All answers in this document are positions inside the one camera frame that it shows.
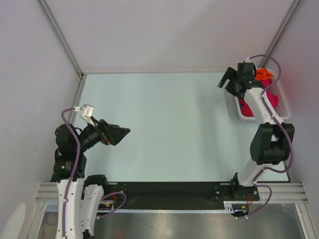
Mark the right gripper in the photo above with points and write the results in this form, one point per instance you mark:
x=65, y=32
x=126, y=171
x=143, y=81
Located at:
x=231, y=73

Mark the white slotted cable duct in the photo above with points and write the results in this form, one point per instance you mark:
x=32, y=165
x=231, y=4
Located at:
x=227, y=208

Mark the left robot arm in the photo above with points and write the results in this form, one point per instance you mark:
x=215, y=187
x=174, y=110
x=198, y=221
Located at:
x=80, y=196

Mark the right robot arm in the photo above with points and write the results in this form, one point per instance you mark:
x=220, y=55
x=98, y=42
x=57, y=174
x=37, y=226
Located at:
x=272, y=143

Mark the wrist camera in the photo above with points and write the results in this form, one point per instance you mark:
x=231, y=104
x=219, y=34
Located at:
x=246, y=68
x=86, y=111

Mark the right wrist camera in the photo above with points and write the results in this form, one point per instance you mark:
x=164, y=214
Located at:
x=246, y=68

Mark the white plastic laundry basket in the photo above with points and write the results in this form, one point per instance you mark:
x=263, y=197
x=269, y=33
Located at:
x=281, y=102

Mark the magenta t shirt in basket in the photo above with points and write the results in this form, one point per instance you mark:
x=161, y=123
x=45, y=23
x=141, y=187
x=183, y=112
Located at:
x=274, y=100

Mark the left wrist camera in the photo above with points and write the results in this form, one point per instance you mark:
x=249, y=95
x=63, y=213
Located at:
x=86, y=111

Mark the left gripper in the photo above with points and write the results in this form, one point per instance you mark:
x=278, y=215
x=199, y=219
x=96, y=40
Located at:
x=104, y=130

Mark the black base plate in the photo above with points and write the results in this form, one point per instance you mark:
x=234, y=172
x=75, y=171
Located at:
x=181, y=195

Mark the orange t shirt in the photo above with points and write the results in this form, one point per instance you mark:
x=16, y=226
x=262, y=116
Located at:
x=262, y=74

